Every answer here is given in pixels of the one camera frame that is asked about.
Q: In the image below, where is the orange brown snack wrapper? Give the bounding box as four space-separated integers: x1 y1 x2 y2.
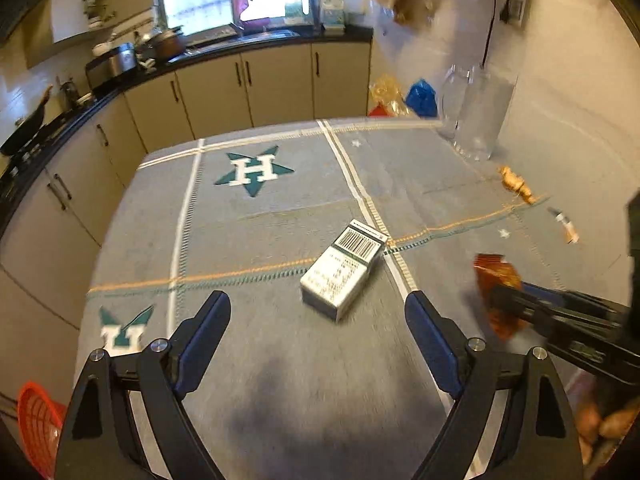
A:
473 254 525 342

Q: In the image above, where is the person's right hand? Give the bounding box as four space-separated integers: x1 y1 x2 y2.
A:
575 379 639 466

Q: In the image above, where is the red plastic mesh basket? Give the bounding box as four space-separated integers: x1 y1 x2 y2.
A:
17 382 66 479

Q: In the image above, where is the silver small carton box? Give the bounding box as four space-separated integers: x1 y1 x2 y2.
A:
299 219 388 323

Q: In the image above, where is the grey patterned tablecloth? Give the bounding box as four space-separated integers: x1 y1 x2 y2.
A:
78 118 639 479

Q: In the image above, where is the clear glass jug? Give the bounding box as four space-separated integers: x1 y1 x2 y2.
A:
437 65 515 160

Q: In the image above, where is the blue plastic bag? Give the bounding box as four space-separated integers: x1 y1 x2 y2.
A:
405 79 438 118

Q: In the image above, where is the yellow crinkled plastic bag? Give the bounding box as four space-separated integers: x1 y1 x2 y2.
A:
369 75 413 117

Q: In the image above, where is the black frying pan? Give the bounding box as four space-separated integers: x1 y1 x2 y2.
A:
1 84 53 157

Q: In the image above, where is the silver rice cooker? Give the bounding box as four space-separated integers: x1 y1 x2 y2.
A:
85 42 138 88

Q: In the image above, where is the dark cooking pot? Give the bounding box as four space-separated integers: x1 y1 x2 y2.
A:
149 26 186 62

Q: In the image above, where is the purple plastic bag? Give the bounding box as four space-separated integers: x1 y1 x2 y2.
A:
234 0 253 22

